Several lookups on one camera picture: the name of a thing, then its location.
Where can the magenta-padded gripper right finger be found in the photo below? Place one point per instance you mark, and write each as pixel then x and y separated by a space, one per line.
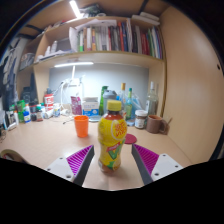
pixel 166 165

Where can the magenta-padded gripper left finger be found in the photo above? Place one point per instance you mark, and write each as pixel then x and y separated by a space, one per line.
pixel 60 166

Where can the yellow-labelled drink bottle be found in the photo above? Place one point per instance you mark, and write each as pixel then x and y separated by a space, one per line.
pixel 111 140

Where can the brown ceramic mug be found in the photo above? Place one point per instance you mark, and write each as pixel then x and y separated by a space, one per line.
pixel 154 124

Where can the flat round red coaster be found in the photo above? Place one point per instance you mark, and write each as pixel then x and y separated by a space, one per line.
pixel 131 139

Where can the orange plastic cup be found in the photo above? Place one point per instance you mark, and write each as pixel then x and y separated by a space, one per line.
pixel 81 126

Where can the brown tape roll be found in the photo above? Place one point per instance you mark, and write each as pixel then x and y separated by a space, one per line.
pixel 11 155

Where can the pale blue flat case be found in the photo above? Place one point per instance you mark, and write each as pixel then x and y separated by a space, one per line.
pixel 94 118

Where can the magenta snack pouch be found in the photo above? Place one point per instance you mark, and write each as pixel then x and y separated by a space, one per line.
pixel 76 106

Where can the clear glass bottle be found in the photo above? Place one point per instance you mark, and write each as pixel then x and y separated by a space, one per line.
pixel 152 101

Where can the red and white canister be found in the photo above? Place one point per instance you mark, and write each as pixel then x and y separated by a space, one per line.
pixel 48 101

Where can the blue and white carton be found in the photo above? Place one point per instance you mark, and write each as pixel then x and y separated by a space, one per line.
pixel 90 107

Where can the green plastic bottle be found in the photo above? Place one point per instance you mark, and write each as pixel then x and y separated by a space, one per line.
pixel 21 111

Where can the green-capped clear bottle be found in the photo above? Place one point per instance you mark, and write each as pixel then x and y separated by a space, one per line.
pixel 129 108

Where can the clear blue plastic bag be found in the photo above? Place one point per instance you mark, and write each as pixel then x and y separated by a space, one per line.
pixel 138 101

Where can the tall green bottle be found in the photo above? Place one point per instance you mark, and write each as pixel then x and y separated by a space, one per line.
pixel 102 100

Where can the yellow-capped clear bottle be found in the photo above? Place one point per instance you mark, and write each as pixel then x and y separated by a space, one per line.
pixel 122 93

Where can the white power strip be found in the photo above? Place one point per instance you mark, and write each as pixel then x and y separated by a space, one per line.
pixel 73 81

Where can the grey shaker bottle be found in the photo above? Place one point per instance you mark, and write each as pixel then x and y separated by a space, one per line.
pixel 109 95

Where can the white desk lamp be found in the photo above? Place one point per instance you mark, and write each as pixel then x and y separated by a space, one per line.
pixel 74 64

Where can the dark hanging clothes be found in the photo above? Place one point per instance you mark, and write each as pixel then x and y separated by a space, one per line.
pixel 8 76

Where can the wooden shelf unit with books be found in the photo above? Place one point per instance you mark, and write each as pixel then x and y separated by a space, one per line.
pixel 113 38

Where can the ceiling light tube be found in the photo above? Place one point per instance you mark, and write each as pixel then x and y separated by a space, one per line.
pixel 75 8

